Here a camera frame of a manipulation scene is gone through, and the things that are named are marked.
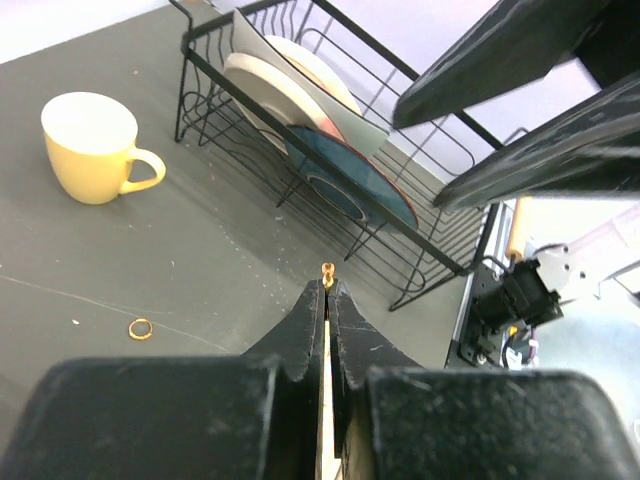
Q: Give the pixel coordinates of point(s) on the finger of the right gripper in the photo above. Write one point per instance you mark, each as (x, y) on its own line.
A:
(593, 148)
(513, 44)

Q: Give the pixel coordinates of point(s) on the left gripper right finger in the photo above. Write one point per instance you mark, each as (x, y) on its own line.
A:
(394, 419)

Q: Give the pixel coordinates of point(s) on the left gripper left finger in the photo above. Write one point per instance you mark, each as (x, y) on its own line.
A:
(251, 416)

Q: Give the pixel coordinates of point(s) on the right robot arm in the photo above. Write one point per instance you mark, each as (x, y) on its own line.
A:
(536, 286)

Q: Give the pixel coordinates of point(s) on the dark teal plate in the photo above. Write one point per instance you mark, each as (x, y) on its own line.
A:
(358, 169)

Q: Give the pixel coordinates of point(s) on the pink plate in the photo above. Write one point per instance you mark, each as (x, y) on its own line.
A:
(314, 68)

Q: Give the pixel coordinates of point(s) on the cream plate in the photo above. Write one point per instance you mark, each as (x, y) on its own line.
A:
(254, 66)

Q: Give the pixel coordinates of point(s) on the yellow mug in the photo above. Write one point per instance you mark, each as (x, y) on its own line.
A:
(90, 140)

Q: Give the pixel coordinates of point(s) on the black wire dish rack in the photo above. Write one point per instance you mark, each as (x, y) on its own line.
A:
(412, 262)

